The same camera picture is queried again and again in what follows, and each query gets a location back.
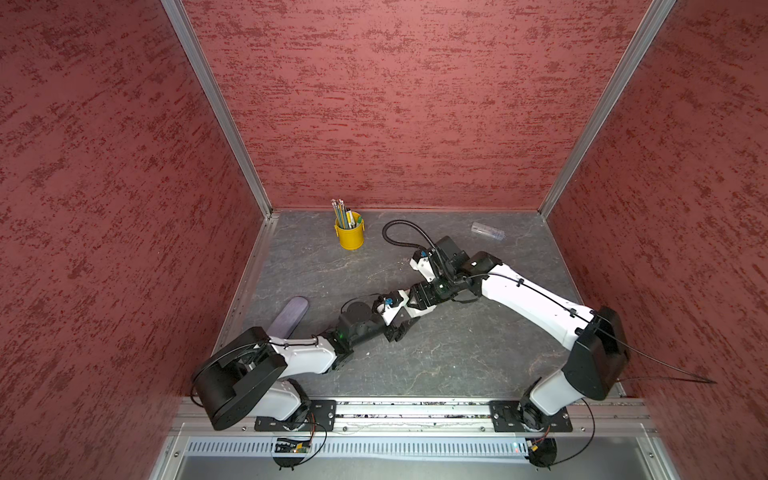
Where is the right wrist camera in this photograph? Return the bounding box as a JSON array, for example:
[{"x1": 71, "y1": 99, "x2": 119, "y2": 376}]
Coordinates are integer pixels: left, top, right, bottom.
[{"x1": 409, "y1": 250, "x2": 436, "y2": 282}]

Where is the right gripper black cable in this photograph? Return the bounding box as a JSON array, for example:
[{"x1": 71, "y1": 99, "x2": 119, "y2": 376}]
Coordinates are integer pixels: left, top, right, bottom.
[{"x1": 382, "y1": 219, "x2": 448, "y2": 277}]

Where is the purple glasses case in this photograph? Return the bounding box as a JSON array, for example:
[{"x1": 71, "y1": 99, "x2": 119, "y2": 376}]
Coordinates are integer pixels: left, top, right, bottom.
[{"x1": 266, "y1": 296, "x2": 309, "y2": 339}]

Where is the white jewelry box base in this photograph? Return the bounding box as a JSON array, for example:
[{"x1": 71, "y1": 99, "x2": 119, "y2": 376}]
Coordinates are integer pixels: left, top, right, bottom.
[{"x1": 382, "y1": 304, "x2": 423, "y2": 328}]

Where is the yellow pencil cup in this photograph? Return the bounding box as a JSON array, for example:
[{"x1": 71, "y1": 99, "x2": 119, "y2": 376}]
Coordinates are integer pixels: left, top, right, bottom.
[{"x1": 334, "y1": 211, "x2": 365, "y2": 251}]

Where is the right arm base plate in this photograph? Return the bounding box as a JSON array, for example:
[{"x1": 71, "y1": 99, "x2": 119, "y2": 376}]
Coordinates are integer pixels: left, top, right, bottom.
[{"x1": 488, "y1": 400, "x2": 573, "y2": 434}]

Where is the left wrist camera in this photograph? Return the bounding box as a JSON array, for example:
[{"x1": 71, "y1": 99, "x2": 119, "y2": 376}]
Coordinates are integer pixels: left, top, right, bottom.
[{"x1": 373, "y1": 290, "x2": 408, "y2": 312}]

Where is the right aluminium corner post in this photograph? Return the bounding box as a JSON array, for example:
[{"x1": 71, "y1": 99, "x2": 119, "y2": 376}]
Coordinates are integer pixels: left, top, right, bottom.
[{"x1": 538, "y1": 0, "x2": 676, "y2": 220}]

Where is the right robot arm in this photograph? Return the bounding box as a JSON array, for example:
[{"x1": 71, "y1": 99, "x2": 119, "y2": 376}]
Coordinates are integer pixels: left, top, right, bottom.
[{"x1": 407, "y1": 237, "x2": 630, "y2": 432}]

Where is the left aluminium corner post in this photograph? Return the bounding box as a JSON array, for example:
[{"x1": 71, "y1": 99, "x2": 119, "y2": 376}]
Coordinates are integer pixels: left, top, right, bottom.
[{"x1": 161, "y1": 0, "x2": 274, "y2": 220}]

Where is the white slotted cable duct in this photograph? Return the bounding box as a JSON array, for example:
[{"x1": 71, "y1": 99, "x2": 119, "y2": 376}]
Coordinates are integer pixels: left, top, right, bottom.
[{"x1": 184, "y1": 437, "x2": 528, "y2": 463}]

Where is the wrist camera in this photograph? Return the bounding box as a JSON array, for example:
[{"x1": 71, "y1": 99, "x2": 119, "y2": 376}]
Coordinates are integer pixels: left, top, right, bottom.
[
  {"x1": 409, "y1": 250, "x2": 436, "y2": 282},
  {"x1": 373, "y1": 290, "x2": 408, "y2": 312}
]

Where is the bundle of coloured pencils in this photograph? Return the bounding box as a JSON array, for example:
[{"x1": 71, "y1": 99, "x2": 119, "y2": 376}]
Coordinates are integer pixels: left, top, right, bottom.
[{"x1": 331, "y1": 199, "x2": 358, "y2": 230}]

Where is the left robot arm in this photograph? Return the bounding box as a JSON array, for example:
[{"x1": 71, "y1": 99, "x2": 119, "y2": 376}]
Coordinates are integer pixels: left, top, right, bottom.
[{"x1": 191, "y1": 291, "x2": 433, "y2": 431}]

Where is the aluminium corner post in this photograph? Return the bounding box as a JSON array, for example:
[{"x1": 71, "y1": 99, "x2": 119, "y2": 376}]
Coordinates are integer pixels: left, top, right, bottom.
[
  {"x1": 161, "y1": 0, "x2": 274, "y2": 220},
  {"x1": 538, "y1": 0, "x2": 676, "y2": 220}
]

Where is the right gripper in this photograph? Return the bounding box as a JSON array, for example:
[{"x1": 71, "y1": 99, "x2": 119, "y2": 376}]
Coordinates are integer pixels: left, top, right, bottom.
[{"x1": 406, "y1": 267, "x2": 462, "y2": 310}]

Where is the clear plastic pencil case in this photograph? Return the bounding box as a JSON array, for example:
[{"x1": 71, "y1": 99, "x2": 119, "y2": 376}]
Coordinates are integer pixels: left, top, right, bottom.
[{"x1": 471, "y1": 222, "x2": 505, "y2": 241}]

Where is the aluminium front rail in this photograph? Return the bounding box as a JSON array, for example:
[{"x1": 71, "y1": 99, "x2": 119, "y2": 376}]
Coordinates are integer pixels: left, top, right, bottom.
[{"x1": 170, "y1": 395, "x2": 658, "y2": 438}]

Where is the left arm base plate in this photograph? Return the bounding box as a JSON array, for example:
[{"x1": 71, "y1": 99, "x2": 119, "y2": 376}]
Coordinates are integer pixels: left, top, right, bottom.
[{"x1": 254, "y1": 399, "x2": 338, "y2": 433}]

